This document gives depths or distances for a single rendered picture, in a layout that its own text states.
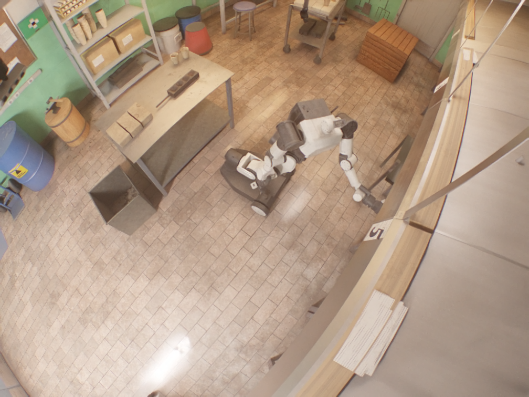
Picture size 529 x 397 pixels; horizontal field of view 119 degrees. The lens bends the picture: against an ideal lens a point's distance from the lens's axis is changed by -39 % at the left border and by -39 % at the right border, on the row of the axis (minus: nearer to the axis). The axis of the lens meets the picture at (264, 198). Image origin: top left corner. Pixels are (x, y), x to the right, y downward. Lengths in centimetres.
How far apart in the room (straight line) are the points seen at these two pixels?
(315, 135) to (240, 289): 160
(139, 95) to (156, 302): 197
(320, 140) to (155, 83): 167
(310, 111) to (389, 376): 133
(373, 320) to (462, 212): 51
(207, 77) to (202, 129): 66
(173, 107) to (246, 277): 167
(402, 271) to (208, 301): 196
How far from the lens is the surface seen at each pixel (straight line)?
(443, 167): 111
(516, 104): 173
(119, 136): 216
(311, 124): 146
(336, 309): 88
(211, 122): 285
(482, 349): 87
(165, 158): 272
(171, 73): 258
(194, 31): 395
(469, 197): 107
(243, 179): 251
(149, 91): 248
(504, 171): 123
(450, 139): 125
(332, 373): 79
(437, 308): 85
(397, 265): 85
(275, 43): 433
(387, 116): 376
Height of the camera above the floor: 245
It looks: 69 degrees down
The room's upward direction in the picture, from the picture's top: 8 degrees clockwise
